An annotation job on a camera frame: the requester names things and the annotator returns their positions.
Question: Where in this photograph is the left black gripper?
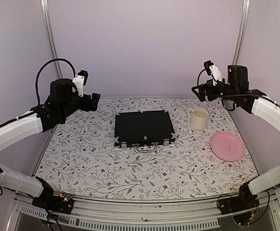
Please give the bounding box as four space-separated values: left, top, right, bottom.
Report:
61 92 101 119

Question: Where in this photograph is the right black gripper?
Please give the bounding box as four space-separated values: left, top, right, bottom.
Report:
192 79 239 102

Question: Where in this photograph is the black poker case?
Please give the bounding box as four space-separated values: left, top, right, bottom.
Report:
114 110 176 153

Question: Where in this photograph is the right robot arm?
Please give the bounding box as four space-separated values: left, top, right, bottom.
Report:
191 80 280 210

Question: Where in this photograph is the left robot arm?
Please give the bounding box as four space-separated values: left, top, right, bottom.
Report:
0 93 101 209

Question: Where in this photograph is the cream ceramic mug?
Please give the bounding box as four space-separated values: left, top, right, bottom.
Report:
187 108 209 130

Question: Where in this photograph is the floral tablecloth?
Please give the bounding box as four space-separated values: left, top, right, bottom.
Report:
36 98 257 200

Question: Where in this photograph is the pink plate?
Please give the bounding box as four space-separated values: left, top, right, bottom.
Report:
210 132 245 162

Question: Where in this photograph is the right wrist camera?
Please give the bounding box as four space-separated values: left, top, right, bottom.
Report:
203 60 223 86

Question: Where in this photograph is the right aluminium frame post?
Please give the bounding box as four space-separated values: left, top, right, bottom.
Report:
232 0 251 65

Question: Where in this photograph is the aluminium frame post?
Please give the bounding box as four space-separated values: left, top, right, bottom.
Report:
232 0 251 65
40 0 63 80

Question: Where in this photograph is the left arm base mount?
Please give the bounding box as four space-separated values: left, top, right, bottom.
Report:
32 191 74 215

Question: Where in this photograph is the left aluminium frame post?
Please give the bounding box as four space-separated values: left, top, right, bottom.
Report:
40 0 63 80

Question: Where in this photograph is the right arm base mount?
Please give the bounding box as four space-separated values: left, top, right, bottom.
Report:
216 186 260 226

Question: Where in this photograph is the front aluminium rail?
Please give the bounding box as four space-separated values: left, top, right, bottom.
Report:
6 191 280 231

